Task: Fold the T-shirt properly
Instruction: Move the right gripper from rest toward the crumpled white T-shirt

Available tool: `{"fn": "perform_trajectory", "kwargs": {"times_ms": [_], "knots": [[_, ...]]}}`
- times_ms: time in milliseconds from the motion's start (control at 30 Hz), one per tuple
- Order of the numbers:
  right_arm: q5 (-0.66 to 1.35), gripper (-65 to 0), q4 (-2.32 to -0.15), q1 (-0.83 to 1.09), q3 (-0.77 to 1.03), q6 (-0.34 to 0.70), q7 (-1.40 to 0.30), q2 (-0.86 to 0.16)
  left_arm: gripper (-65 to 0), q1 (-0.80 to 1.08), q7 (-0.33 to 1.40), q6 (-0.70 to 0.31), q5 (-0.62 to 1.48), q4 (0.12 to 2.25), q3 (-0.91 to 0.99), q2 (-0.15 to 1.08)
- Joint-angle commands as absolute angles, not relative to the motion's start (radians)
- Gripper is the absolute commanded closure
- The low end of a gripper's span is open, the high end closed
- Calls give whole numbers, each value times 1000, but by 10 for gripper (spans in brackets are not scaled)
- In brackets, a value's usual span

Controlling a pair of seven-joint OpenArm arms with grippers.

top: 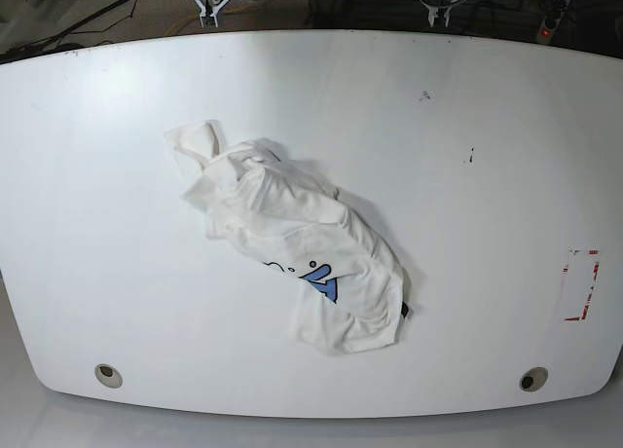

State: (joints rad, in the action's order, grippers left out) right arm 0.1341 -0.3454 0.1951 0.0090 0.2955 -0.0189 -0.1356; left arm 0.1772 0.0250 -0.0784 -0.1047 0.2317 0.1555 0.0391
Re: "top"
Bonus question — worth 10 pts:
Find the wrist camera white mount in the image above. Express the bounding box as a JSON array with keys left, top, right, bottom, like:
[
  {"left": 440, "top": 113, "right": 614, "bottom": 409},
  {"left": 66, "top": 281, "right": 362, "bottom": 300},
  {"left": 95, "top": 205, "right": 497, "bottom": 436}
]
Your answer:
[
  {"left": 172, "top": 0, "right": 252, "bottom": 28},
  {"left": 404, "top": 0, "right": 477, "bottom": 28}
]

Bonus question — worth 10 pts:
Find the red tape rectangle marker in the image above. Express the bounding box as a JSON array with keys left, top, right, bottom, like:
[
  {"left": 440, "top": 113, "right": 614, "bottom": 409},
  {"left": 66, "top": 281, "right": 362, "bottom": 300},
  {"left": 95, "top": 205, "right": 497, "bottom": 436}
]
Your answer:
[{"left": 559, "top": 249, "right": 600, "bottom": 322}]

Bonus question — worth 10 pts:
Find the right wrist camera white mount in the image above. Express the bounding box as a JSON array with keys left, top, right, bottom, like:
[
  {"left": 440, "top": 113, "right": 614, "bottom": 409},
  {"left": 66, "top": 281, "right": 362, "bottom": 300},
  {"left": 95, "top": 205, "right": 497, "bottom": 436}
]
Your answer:
[{"left": 172, "top": 0, "right": 252, "bottom": 28}]

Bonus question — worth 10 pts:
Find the white printed T-shirt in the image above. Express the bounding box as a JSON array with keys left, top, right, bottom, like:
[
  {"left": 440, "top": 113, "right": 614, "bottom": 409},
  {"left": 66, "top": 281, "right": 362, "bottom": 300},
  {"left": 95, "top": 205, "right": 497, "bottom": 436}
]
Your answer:
[{"left": 165, "top": 121, "right": 409, "bottom": 355}]

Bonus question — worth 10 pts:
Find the table cable grommet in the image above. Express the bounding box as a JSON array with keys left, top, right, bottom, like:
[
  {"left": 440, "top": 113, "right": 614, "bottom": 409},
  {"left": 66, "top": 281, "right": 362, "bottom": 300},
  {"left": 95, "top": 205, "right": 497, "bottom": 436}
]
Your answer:
[
  {"left": 519, "top": 367, "right": 549, "bottom": 392},
  {"left": 94, "top": 364, "right": 123, "bottom": 389}
]

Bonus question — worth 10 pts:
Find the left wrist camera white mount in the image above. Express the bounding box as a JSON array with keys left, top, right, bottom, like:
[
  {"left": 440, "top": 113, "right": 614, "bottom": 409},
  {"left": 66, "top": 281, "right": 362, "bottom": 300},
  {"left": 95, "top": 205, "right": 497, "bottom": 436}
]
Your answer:
[{"left": 404, "top": 0, "right": 477, "bottom": 28}]

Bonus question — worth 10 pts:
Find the right table cable grommet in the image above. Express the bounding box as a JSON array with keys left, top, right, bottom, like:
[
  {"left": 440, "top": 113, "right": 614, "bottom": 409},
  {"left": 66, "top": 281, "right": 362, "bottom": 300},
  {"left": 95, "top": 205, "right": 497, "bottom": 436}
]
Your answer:
[{"left": 519, "top": 367, "right": 549, "bottom": 392}]

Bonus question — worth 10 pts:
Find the yellow floor cable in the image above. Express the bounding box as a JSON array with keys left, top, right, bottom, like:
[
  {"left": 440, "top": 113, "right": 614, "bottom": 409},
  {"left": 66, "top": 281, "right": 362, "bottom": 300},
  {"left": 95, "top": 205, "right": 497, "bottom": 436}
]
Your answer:
[{"left": 167, "top": 0, "right": 254, "bottom": 38}]

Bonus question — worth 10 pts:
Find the left table cable grommet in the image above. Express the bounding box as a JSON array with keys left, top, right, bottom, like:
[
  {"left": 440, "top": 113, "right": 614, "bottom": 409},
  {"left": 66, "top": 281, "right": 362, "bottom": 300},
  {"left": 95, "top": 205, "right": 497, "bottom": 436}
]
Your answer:
[{"left": 94, "top": 364, "right": 123, "bottom": 389}]

